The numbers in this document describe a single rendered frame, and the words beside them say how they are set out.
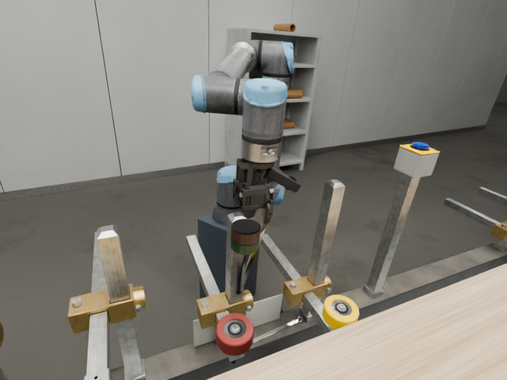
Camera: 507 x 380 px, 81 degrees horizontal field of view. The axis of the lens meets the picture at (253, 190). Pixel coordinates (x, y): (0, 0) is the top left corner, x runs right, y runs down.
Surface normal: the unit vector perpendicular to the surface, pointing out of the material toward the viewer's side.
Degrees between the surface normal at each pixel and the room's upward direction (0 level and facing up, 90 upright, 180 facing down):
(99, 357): 0
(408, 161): 90
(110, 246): 90
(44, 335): 0
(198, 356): 0
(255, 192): 90
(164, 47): 90
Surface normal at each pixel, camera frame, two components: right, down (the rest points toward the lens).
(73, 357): 0.06, -0.89
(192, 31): 0.49, 0.42
